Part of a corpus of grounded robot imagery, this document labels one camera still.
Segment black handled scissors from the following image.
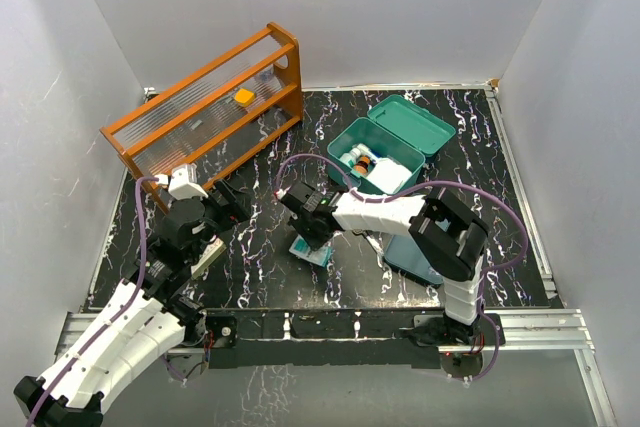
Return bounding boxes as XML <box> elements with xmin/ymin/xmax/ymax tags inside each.
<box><xmin>352</xmin><ymin>229</ymin><xmax>384</xmax><ymax>254</ymax></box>

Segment orange wooden shelf rack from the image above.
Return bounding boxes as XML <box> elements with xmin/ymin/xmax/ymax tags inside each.
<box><xmin>101</xmin><ymin>22</ymin><xmax>304</xmax><ymax>210</ymax></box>

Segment brown medicine bottle orange cap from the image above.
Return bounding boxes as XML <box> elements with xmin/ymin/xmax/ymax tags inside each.
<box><xmin>352</xmin><ymin>156</ymin><xmax>375</xmax><ymax>177</ymax></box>

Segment white gauze packet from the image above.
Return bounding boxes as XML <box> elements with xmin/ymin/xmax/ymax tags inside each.
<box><xmin>366</xmin><ymin>157</ymin><xmax>412</xmax><ymax>194</ymax></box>

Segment teal white sachet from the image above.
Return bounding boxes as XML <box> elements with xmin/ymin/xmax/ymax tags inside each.
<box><xmin>289</xmin><ymin>236</ymin><xmax>333</xmax><ymax>268</ymax></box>

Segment cream medicine carton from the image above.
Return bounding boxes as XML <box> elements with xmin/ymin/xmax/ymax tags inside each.
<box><xmin>191</xmin><ymin>238</ymin><xmax>226</xmax><ymax>278</ymax></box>

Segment yellow-orange small block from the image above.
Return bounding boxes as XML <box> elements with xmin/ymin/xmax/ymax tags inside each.
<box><xmin>234</xmin><ymin>88</ymin><xmax>256</xmax><ymax>108</ymax></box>

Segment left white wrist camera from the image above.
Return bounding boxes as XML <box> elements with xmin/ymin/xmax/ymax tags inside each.
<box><xmin>154</xmin><ymin>163</ymin><xmax>208</xmax><ymax>200</ymax></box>

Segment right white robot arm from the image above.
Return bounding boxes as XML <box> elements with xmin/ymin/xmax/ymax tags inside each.
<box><xmin>275</xmin><ymin>182</ymin><xmax>488</xmax><ymax>345</ymax></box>

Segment blue-grey divider tray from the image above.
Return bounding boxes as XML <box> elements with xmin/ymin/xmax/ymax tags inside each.
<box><xmin>383</xmin><ymin>235</ymin><xmax>443</xmax><ymax>287</ymax></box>

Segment teal medicine box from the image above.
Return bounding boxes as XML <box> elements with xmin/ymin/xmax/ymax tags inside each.
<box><xmin>327</xmin><ymin>94</ymin><xmax>456</xmax><ymax>194</ymax></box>

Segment white teal bottle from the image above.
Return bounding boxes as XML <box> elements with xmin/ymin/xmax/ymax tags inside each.
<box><xmin>340</xmin><ymin>144</ymin><xmax>375</xmax><ymax>167</ymax></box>

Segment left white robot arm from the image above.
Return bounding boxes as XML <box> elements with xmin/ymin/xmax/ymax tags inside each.
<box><xmin>14</xmin><ymin>180</ymin><xmax>250</xmax><ymax>426</ymax></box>

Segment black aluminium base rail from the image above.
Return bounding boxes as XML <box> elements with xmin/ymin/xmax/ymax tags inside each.
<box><xmin>54</xmin><ymin>306</ymin><xmax>596</xmax><ymax>373</ymax></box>

